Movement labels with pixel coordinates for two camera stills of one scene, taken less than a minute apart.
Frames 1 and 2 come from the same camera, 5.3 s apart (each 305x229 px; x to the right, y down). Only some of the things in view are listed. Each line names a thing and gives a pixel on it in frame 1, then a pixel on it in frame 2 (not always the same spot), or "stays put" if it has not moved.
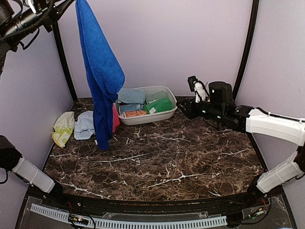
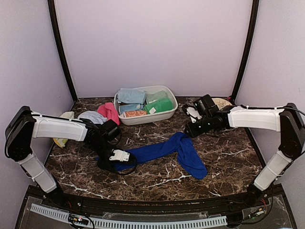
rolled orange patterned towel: (130, 113) stays put
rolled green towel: (159, 106) stays put
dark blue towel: (104, 73) -> (181, 142)
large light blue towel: (135, 96) stays put
